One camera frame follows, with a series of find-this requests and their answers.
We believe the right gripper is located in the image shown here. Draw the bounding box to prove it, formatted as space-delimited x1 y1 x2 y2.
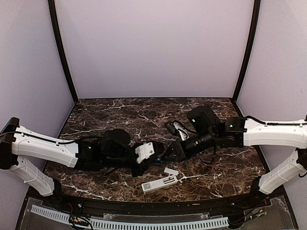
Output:
161 128 217 161

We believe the white battery cover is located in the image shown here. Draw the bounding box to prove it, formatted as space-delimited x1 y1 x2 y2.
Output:
164 167 179 176

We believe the white remote control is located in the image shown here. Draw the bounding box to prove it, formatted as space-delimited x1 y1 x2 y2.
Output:
141 175 178 193

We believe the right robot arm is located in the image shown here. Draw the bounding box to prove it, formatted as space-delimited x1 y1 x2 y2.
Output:
161 105 307 208

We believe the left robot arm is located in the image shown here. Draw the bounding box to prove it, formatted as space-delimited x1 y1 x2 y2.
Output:
0 117 164 209

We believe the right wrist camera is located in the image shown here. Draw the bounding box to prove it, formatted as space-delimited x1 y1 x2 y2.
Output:
165 121 189 141

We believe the grey slotted cable duct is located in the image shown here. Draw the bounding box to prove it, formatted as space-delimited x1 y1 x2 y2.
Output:
31 205 229 230

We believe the black curved table rail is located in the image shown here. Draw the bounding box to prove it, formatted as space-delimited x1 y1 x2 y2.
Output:
44 194 271 217

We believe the right black frame post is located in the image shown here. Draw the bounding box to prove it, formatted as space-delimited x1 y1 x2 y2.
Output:
232 0 261 104

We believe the black frame post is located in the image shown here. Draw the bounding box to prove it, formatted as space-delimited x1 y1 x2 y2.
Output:
232 0 261 104
48 0 79 104

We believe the left black frame post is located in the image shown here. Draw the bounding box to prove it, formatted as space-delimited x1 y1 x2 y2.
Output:
48 0 79 104

